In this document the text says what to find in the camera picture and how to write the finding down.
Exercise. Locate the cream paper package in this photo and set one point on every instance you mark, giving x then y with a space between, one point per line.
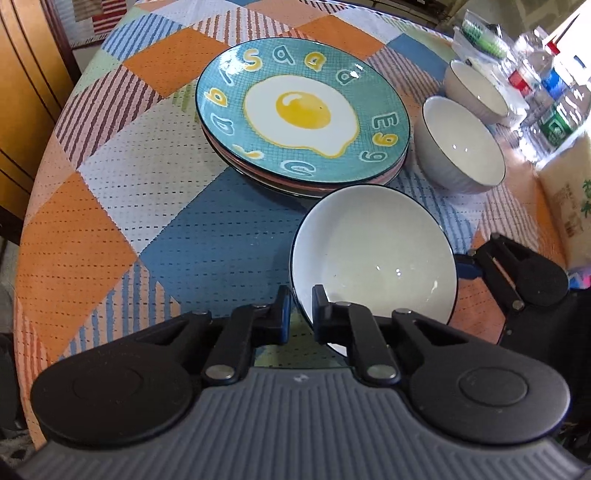
568 194

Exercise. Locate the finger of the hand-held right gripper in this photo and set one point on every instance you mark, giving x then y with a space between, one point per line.
466 268

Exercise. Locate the water bottle with red cap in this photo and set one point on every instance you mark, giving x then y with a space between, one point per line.
522 82

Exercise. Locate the water bottle with green label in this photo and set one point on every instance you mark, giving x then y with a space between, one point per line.
558 125

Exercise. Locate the teal plate with egg print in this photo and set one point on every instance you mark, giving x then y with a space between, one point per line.
300 106

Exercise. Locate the striped patchwork counter cloth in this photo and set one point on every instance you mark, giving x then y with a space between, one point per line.
106 18

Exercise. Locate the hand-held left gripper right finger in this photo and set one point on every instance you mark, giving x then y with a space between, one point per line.
319 316

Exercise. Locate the green item in basket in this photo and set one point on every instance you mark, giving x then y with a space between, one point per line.
480 31

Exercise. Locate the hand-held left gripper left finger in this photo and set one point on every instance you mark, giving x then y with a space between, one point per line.
282 316

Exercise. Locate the white bowl with dark rim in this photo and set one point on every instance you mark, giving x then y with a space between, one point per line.
457 138
480 92
369 249

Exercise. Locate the wooden cabinet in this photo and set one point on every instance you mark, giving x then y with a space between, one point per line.
23 92

